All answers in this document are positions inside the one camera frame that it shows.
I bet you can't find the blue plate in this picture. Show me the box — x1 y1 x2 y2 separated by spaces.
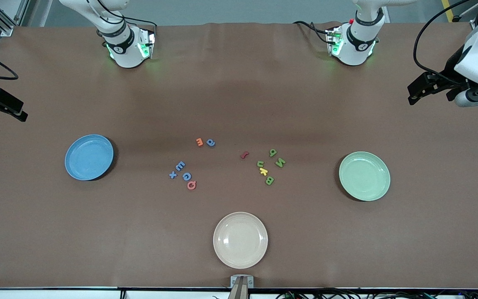
65 134 115 181

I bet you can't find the green plate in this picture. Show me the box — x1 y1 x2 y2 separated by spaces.
339 151 391 202

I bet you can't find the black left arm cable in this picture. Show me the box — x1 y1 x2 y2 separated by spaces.
413 0 478 76

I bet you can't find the white table edge rail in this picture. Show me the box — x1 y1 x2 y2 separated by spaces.
0 287 478 299

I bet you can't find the brown table cover mat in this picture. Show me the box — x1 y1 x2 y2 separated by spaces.
0 21 478 289

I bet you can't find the black base cable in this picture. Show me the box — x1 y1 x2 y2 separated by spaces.
293 21 333 44
94 0 159 30

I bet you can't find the cream plate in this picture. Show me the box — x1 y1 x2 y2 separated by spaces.
213 212 268 269

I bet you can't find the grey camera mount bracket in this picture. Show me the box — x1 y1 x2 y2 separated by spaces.
229 275 255 299

